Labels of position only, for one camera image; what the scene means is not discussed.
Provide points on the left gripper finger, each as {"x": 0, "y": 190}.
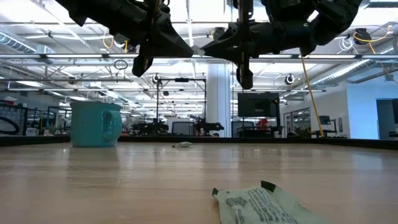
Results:
{"x": 169, "y": 34}
{"x": 171, "y": 53}

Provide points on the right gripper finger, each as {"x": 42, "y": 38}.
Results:
{"x": 228, "y": 53}
{"x": 230, "y": 35}

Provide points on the light blue cloth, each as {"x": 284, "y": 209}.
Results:
{"x": 197, "y": 50}

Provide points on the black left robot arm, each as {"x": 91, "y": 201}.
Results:
{"x": 93, "y": 9}

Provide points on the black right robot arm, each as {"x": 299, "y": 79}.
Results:
{"x": 335, "y": 15}

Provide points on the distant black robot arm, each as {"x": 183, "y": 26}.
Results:
{"x": 150, "y": 127}
{"x": 210, "y": 126}

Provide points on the white building column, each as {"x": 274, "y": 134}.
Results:
{"x": 217, "y": 99}

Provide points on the black monitor screen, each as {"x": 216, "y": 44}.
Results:
{"x": 258, "y": 104}

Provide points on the crumpled silver sweetener packet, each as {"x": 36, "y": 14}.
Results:
{"x": 183, "y": 144}

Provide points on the teal ceramic mug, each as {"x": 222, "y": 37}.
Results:
{"x": 93, "y": 124}

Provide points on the pale green sweetener packet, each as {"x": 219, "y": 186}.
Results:
{"x": 264, "y": 207}

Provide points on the distant black rig frame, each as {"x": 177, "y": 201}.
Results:
{"x": 158, "y": 102}

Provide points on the black aluminium rig frame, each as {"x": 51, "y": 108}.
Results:
{"x": 280, "y": 140}

